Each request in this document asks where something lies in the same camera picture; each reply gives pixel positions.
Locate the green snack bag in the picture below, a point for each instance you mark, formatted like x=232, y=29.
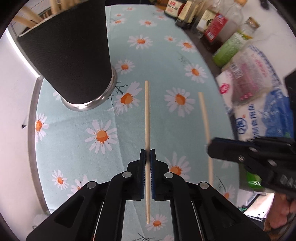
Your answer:
x=253, y=182

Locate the red label sauce bottle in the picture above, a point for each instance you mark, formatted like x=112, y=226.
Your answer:
x=224, y=24

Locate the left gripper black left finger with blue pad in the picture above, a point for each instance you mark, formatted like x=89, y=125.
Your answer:
x=96, y=211

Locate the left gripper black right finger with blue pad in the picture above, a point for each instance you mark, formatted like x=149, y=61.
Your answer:
x=199, y=211

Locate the person's right hand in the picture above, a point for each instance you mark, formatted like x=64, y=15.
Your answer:
x=279, y=210

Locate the black metal utensil cup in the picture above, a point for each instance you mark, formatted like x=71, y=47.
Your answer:
x=70, y=50

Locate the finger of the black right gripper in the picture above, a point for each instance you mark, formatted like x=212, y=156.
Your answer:
x=233, y=151

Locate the green label bottle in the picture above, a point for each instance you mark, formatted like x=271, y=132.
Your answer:
x=236, y=42

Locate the wooden chopstick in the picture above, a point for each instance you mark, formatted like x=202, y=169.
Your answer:
x=24, y=21
x=54, y=6
x=30, y=13
x=207, y=134
x=147, y=154

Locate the daisy print teal tablecloth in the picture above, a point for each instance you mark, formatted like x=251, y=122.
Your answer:
x=145, y=45

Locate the dark soy sauce bottle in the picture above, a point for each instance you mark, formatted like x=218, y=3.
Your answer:
x=189, y=13

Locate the blue white salt bag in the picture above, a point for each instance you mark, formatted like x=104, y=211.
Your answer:
x=267, y=116

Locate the clear pink sugar bag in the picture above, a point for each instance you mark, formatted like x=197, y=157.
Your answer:
x=247, y=76

